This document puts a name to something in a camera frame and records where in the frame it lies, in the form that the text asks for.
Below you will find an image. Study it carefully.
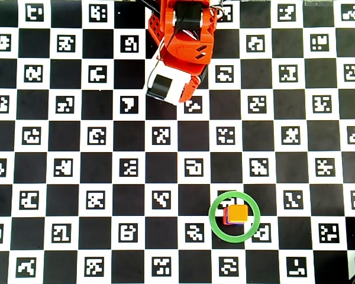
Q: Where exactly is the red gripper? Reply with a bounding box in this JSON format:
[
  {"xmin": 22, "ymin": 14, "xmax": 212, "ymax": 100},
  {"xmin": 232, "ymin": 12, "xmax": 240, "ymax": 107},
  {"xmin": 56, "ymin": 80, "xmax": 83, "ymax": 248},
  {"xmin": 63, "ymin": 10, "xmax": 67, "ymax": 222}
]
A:
[{"xmin": 159, "ymin": 31, "xmax": 212, "ymax": 104}]

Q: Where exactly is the orange cube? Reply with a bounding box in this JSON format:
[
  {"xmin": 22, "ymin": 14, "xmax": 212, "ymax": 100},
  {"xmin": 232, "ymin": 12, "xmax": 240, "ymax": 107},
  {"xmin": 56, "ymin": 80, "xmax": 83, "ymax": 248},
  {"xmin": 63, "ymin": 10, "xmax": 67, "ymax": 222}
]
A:
[{"xmin": 227, "ymin": 204, "xmax": 249, "ymax": 223}]

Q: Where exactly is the black white marker checkerboard mat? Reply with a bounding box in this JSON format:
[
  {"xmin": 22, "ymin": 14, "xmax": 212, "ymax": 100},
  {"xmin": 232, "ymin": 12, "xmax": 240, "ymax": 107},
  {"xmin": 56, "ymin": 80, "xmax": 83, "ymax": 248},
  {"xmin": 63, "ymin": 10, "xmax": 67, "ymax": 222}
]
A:
[{"xmin": 0, "ymin": 0, "xmax": 355, "ymax": 284}]

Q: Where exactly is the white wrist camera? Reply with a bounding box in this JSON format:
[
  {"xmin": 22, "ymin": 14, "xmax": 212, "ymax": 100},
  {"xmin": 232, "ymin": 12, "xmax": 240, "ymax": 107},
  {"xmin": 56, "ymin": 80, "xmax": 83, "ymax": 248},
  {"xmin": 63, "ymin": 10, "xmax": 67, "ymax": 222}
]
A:
[{"xmin": 145, "ymin": 47, "xmax": 193, "ymax": 106}]

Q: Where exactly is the black camera cable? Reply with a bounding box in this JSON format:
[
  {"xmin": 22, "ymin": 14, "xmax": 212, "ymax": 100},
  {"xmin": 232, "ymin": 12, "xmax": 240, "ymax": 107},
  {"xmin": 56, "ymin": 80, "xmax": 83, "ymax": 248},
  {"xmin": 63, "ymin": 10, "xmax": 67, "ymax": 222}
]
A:
[{"xmin": 155, "ymin": 0, "xmax": 196, "ymax": 64}]

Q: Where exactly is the green flat ring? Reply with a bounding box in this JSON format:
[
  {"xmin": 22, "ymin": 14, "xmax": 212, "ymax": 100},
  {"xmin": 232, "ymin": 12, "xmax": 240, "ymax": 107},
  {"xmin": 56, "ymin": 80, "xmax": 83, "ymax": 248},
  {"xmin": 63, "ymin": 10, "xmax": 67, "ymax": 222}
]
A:
[{"xmin": 208, "ymin": 191, "xmax": 261, "ymax": 244}]

